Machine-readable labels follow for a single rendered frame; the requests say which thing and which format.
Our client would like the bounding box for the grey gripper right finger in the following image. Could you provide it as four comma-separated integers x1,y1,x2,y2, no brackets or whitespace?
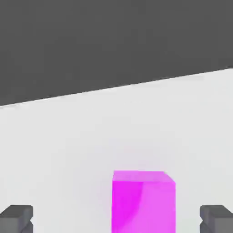
199,204,233,233

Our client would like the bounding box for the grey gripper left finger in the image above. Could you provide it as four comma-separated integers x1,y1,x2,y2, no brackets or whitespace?
0,204,34,233

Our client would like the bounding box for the small magenta cube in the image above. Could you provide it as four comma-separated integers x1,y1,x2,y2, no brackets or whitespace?
111,170,177,233

